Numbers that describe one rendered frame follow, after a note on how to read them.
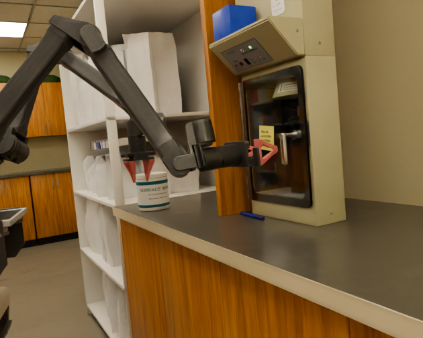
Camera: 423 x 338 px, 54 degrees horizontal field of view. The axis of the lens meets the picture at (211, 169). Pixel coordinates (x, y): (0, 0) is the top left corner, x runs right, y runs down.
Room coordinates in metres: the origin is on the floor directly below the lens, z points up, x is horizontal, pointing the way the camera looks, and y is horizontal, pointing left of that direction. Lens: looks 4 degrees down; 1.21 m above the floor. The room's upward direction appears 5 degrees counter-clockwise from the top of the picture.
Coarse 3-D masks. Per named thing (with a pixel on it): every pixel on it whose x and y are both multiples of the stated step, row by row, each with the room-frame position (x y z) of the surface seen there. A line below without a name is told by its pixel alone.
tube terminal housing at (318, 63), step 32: (256, 0) 1.32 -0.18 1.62; (288, 0) 1.19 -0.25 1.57; (320, 0) 1.18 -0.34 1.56; (320, 32) 1.18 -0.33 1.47; (288, 64) 1.21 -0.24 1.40; (320, 64) 1.17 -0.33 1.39; (320, 96) 1.17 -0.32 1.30; (320, 128) 1.16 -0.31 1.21; (320, 160) 1.16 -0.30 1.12; (320, 192) 1.16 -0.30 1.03; (320, 224) 1.15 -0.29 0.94
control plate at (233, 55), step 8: (248, 40) 1.21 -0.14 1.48; (256, 40) 1.19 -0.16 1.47; (232, 48) 1.29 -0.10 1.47; (240, 48) 1.27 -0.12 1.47; (248, 48) 1.24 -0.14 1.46; (256, 48) 1.22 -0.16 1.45; (224, 56) 1.36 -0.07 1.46; (232, 56) 1.33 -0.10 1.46; (240, 56) 1.30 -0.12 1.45; (248, 56) 1.28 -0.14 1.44; (264, 56) 1.23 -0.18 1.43; (232, 64) 1.37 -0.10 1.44; (256, 64) 1.28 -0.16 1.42
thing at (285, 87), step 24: (288, 72) 1.19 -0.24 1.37; (264, 96) 1.30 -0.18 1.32; (288, 96) 1.20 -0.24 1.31; (264, 120) 1.31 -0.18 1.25; (288, 120) 1.21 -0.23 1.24; (288, 144) 1.21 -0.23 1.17; (264, 168) 1.33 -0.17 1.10; (288, 168) 1.22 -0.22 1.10; (264, 192) 1.34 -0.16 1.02; (288, 192) 1.23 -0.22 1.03
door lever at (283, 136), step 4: (292, 132) 1.19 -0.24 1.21; (296, 132) 1.18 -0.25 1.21; (280, 136) 1.16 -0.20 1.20; (284, 136) 1.16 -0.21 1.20; (288, 136) 1.17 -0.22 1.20; (292, 136) 1.18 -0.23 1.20; (296, 136) 1.18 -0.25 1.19; (280, 140) 1.17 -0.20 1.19; (284, 140) 1.16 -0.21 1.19; (280, 144) 1.17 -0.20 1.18; (284, 144) 1.16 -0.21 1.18; (284, 148) 1.16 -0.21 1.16; (284, 152) 1.16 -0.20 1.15; (284, 156) 1.16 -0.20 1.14; (284, 160) 1.16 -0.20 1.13; (284, 164) 1.16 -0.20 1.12
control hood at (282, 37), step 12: (252, 24) 1.15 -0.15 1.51; (264, 24) 1.12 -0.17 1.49; (276, 24) 1.10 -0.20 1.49; (288, 24) 1.12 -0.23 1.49; (300, 24) 1.14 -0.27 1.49; (228, 36) 1.26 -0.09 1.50; (240, 36) 1.22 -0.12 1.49; (252, 36) 1.19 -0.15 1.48; (264, 36) 1.16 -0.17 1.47; (276, 36) 1.13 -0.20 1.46; (288, 36) 1.12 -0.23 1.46; (300, 36) 1.14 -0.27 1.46; (216, 48) 1.35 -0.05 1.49; (228, 48) 1.31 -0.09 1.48; (264, 48) 1.20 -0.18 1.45; (276, 48) 1.17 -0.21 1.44; (288, 48) 1.14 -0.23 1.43; (300, 48) 1.14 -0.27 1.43; (276, 60) 1.21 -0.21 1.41; (240, 72) 1.38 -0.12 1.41
